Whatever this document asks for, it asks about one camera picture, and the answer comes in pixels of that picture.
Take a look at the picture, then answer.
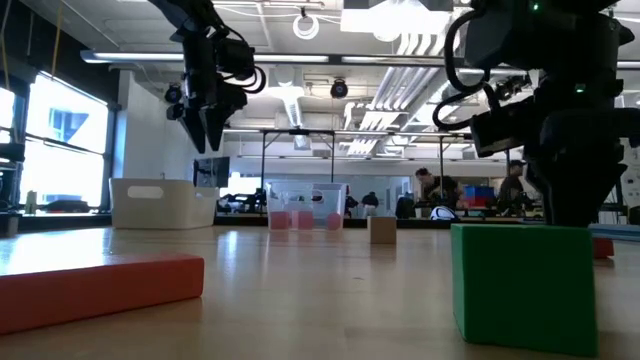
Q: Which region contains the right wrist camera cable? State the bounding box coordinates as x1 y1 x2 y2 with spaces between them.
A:
432 9 501 132

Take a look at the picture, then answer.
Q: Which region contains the blue-grey table frame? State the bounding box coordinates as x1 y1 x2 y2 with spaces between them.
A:
589 223 640 244

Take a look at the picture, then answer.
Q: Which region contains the black overhead bar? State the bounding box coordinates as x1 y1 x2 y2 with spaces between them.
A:
79 48 640 70

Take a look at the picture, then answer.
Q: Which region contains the black station frame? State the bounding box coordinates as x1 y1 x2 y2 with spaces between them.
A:
259 128 336 194
438 131 514 201

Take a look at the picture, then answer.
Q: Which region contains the natural wood cube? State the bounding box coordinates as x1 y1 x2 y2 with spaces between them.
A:
368 215 398 246

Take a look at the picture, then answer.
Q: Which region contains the large window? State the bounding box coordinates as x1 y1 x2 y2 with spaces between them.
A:
0 72 110 209

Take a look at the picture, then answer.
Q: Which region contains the white coiled cable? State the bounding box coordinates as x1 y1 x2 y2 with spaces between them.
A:
292 12 321 41

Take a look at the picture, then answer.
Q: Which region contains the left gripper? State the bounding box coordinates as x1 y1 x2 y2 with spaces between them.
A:
178 34 249 156

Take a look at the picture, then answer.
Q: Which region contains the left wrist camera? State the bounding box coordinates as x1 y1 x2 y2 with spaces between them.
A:
214 37 257 81

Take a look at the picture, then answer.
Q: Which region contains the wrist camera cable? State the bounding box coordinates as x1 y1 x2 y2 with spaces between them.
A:
432 9 501 132
219 24 268 96

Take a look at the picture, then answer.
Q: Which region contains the blue storage box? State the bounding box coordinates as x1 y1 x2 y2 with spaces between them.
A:
463 184 492 207

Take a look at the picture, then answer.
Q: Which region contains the white black round object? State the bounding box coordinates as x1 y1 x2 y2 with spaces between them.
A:
429 205 461 222

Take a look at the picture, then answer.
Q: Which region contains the green cube block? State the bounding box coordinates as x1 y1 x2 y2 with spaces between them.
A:
450 223 599 358

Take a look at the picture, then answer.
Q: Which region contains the white plastic bin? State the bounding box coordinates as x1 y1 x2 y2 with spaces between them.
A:
108 178 220 231

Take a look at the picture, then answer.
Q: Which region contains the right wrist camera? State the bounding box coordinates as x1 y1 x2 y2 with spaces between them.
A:
469 97 539 159

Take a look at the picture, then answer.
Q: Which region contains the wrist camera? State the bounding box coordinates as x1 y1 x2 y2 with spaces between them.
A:
469 97 539 159
214 37 257 81

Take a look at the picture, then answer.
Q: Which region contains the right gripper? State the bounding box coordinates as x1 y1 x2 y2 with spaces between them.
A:
524 74 640 228

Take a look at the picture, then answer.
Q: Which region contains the person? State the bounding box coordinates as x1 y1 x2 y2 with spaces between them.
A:
497 158 534 216
360 191 380 219
413 166 469 214

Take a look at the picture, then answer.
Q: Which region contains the white ceiling unit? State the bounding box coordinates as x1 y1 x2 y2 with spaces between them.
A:
339 0 454 44

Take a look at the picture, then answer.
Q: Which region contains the red long block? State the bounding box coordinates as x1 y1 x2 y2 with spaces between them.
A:
0 252 205 336

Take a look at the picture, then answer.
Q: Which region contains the clear plastic bin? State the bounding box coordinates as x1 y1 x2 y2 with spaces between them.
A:
265 181 348 232

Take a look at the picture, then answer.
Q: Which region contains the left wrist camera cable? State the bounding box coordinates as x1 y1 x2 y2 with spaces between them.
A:
219 24 268 96

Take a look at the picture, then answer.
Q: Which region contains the black frame cross rail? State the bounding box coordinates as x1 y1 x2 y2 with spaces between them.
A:
17 213 546 230

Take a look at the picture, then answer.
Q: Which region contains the red cube block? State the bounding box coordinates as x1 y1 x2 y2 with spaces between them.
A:
292 210 316 231
269 210 291 231

